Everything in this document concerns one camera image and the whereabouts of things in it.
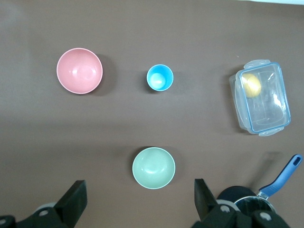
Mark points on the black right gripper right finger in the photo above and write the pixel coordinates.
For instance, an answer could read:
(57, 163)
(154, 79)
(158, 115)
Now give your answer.
(204, 204)

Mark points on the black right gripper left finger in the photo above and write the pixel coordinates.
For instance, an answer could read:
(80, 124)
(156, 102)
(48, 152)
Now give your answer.
(73, 202)

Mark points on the light green bowl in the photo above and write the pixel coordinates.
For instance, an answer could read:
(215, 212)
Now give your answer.
(154, 168)

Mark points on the pink bowl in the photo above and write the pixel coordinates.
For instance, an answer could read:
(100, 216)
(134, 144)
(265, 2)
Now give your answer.
(79, 70)

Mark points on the clear plastic food container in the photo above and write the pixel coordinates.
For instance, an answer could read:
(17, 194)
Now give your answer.
(268, 107)

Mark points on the yellow lemon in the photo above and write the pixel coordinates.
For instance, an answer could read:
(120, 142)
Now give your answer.
(251, 85)

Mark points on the light blue cup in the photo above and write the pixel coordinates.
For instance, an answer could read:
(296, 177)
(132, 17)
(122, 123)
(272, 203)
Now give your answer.
(159, 77)

